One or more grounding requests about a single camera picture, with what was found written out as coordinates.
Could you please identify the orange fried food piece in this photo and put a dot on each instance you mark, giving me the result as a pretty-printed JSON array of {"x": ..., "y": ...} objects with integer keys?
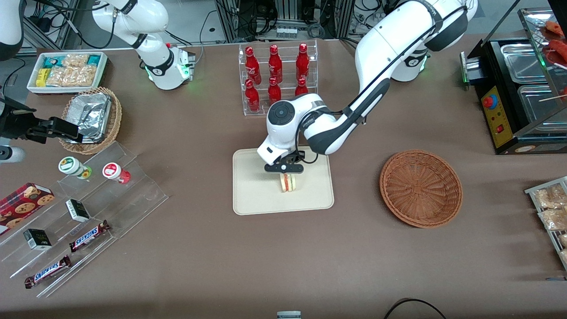
[{"x": 554, "y": 27}]

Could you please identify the large clear cracker bag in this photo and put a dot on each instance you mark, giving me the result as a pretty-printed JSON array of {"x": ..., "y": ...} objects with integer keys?
[{"x": 71, "y": 76}]

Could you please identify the white plastic snack bin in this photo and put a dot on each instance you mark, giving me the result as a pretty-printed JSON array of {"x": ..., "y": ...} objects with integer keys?
[{"x": 32, "y": 84}]

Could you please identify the black hot food display case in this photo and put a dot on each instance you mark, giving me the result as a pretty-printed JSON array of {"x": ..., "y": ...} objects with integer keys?
[{"x": 505, "y": 133}]

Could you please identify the Snickers chocolate bar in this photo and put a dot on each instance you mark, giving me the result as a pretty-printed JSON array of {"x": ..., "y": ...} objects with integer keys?
[
  {"x": 48, "y": 271},
  {"x": 88, "y": 236}
]

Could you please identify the clear bag of fried snacks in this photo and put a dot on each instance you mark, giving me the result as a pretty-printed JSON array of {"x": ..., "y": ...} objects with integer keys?
[
  {"x": 564, "y": 257},
  {"x": 553, "y": 219},
  {"x": 563, "y": 240},
  {"x": 551, "y": 197}
]

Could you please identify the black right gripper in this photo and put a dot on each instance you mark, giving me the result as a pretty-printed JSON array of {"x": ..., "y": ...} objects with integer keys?
[{"x": 27, "y": 125}]

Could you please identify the tan wicker basket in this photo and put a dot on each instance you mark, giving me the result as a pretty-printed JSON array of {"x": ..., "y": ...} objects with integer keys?
[{"x": 116, "y": 119}]

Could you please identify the small clear cracker bag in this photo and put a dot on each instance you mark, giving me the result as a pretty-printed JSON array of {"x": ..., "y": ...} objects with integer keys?
[{"x": 75, "y": 60}]

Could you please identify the red cookie box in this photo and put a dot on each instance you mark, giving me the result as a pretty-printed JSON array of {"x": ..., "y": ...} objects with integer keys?
[{"x": 22, "y": 206}]

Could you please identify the teal snack packet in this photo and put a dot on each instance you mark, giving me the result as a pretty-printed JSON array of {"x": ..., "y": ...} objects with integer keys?
[
  {"x": 94, "y": 60},
  {"x": 51, "y": 62}
]

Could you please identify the red emergency stop button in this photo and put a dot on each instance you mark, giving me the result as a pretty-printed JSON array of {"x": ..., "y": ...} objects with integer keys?
[{"x": 489, "y": 102}]

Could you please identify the grey box with green light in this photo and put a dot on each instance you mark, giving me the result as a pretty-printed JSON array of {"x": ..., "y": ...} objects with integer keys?
[{"x": 470, "y": 68}]

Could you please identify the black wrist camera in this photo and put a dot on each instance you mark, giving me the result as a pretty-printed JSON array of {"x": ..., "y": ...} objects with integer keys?
[{"x": 296, "y": 157}]

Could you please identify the red sausage on stick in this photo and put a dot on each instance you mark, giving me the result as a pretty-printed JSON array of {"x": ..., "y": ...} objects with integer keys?
[{"x": 559, "y": 48}]

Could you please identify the red lid white cup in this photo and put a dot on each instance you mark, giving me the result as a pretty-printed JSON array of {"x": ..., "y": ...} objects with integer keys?
[{"x": 114, "y": 172}]

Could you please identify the clear acrylic stepped shelf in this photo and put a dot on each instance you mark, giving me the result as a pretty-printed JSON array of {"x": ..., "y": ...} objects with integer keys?
[{"x": 137, "y": 195}]

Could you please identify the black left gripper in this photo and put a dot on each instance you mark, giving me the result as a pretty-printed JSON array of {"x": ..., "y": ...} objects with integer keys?
[{"x": 294, "y": 158}]

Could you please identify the beige rectangular tray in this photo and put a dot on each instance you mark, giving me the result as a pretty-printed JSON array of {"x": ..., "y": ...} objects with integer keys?
[{"x": 252, "y": 186}]

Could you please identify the aluminium foil container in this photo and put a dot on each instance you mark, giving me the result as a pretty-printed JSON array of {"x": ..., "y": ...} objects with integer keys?
[{"x": 91, "y": 115}]

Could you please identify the small black box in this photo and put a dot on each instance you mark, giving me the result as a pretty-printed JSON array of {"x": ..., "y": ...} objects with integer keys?
[
  {"x": 77, "y": 211},
  {"x": 37, "y": 239}
]

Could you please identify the clear acrylic bottle rack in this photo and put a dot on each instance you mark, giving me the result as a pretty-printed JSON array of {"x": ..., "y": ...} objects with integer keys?
[{"x": 241, "y": 88}]

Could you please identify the yellow snack packet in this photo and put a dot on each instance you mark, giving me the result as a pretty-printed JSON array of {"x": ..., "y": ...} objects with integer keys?
[{"x": 42, "y": 77}]

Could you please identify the aluminium frame equipment rack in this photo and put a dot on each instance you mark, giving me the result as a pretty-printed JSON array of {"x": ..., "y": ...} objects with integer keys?
[{"x": 283, "y": 17}]

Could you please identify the small grey device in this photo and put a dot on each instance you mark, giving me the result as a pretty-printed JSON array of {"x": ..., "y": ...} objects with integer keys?
[{"x": 289, "y": 315}]

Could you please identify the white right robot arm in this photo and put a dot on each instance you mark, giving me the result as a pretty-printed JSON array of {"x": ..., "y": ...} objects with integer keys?
[{"x": 164, "y": 66}]

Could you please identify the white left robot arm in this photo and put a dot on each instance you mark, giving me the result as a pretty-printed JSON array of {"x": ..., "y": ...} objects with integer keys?
[{"x": 381, "y": 44}]

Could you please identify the triangular sandwich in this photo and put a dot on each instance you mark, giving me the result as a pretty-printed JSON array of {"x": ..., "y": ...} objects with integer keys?
[{"x": 289, "y": 184}]

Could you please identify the brown wicker basket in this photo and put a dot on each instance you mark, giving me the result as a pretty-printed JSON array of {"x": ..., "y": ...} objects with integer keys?
[{"x": 421, "y": 188}]

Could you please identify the red cola bottle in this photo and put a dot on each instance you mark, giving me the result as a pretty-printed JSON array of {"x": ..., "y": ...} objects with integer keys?
[
  {"x": 302, "y": 62},
  {"x": 275, "y": 64},
  {"x": 274, "y": 91},
  {"x": 301, "y": 87},
  {"x": 252, "y": 66},
  {"x": 252, "y": 97}
]

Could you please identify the green lid white cup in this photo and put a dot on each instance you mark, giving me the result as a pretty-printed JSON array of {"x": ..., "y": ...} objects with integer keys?
[{"x": 71, "y": 165}]

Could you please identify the steel food pan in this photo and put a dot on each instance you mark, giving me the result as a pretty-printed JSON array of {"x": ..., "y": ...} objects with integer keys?
[
  {"x": 522, "y": 62},
  {"x": 538, "y": 104}
]

